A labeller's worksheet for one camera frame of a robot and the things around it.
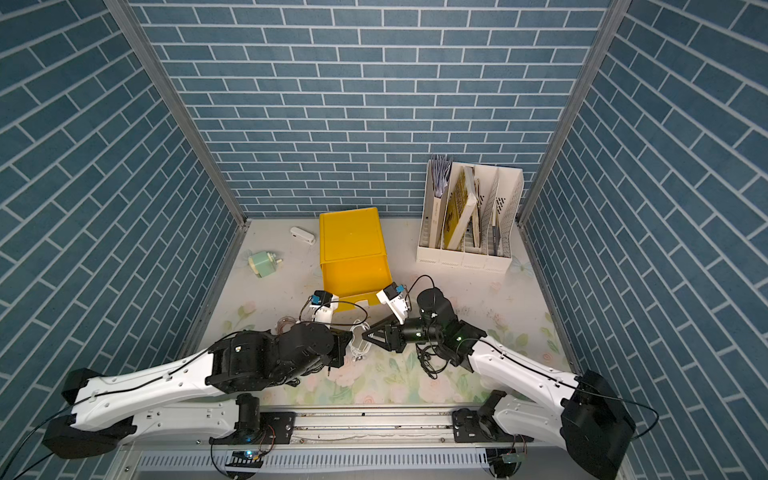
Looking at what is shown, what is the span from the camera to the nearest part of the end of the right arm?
644mm

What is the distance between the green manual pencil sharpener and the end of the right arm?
54cm

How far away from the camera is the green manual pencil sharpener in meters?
1.01
